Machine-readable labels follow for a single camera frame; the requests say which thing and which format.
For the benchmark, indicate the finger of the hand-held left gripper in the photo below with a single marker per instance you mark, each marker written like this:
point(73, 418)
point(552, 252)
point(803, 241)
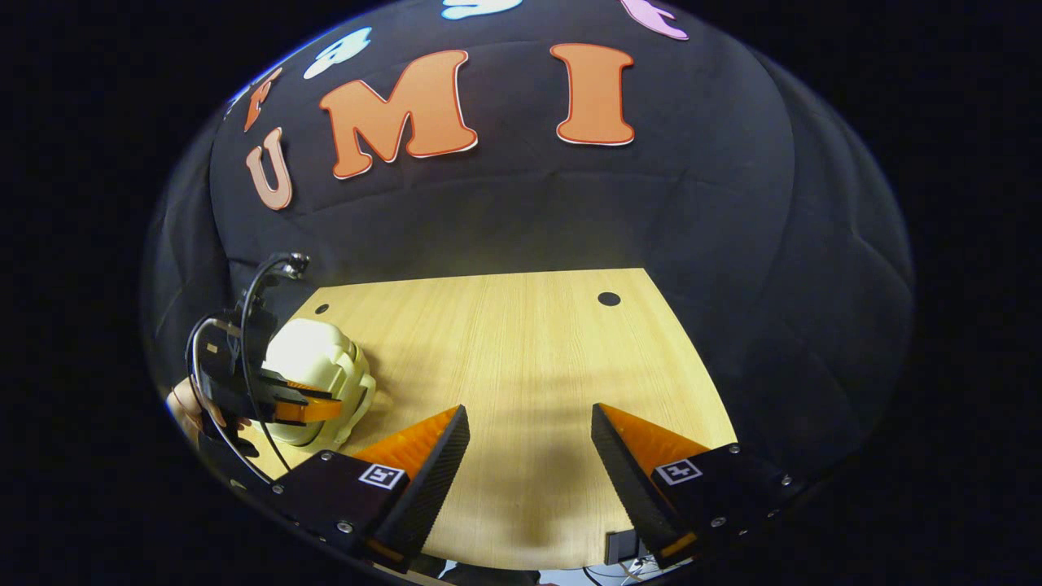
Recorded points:
point(285, 387)
point(313, 411)

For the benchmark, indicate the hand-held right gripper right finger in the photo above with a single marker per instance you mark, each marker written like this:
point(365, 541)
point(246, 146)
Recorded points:
point(631, 492)

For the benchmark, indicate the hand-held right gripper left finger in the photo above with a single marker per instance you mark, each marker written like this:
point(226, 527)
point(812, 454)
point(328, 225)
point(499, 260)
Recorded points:
point(427, 488)

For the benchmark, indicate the small cream suitcase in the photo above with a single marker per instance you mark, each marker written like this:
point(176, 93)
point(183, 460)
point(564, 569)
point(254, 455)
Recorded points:
point(313, 350)

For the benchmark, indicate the dark box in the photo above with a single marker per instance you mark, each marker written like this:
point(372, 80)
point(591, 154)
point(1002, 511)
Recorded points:
point(623, 547)

